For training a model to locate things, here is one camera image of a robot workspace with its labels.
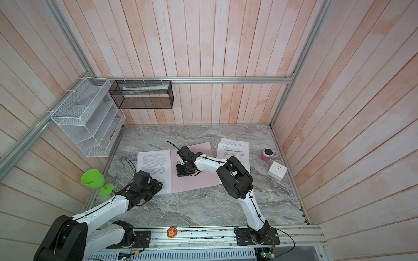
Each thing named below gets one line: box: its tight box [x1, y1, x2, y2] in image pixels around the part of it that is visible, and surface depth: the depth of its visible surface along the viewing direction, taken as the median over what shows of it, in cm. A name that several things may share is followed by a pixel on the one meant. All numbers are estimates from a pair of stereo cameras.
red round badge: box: [166, 226, 178, 239], surface depth 78 cm
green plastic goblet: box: [81, 169, 115, 197], surface depth 80 cm
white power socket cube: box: [267, 160, 288, 182], surface depth 95 cm
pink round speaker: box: [260, 147, 274, 162], surface depth 100 cm
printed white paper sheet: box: [136, 148, 172, 195], surface depth 101 cm
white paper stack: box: [216, 138, 251, 173], surface depth 109 cm
